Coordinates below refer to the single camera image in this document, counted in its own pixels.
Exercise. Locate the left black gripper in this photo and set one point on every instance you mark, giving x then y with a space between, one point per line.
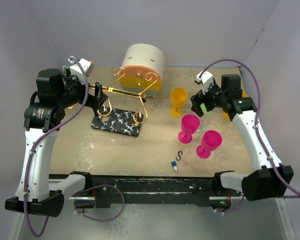
95 101

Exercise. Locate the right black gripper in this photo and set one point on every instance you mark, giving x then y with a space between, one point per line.
204 96

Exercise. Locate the pink wine glass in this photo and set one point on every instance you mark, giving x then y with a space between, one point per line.
210 141
189 125

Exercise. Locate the orange wine glass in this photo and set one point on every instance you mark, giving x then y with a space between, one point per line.
178 97
226 115

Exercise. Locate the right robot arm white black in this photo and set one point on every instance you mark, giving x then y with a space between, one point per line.
268 170

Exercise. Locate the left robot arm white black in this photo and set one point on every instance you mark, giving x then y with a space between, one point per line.
56 91

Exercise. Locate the clear wine glass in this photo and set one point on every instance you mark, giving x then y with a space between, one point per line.
204 122

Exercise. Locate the pink wine glass front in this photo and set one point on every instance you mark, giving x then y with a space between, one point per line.
210 141

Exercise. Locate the black s-hook carabiner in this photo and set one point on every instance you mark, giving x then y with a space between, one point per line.
179 155

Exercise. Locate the white round drawer cabinet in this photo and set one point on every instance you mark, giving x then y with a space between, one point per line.
144 67

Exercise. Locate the small blue white bottle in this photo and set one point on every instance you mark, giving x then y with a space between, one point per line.
174 166

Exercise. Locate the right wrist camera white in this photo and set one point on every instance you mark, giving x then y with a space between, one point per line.
205 79

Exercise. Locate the gold wire wine glass rack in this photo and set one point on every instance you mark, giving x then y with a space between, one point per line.
128 120

